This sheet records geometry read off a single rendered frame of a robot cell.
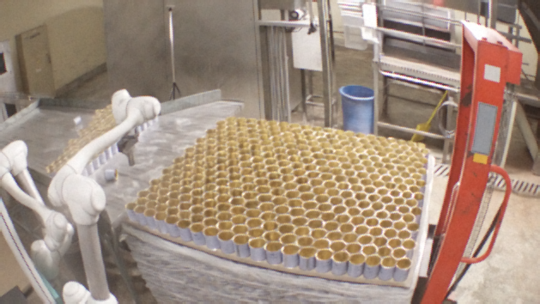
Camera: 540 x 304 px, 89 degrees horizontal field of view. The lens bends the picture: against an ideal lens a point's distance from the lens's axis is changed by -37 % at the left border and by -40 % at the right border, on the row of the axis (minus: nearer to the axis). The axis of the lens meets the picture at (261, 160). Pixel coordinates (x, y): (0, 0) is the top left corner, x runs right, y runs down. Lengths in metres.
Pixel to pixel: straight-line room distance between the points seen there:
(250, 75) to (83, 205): 3.27
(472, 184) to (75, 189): 1.49
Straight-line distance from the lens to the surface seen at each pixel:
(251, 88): 4.48
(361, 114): 4.60
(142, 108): 1.77
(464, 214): 1.54
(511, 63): 1.31
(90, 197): 1.43
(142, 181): 2.31
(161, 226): 1.86
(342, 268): 1.54
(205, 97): 3.14
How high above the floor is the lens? 2.23
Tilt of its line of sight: 30 degrees down
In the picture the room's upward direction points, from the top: 4 degrees counter-clockwise
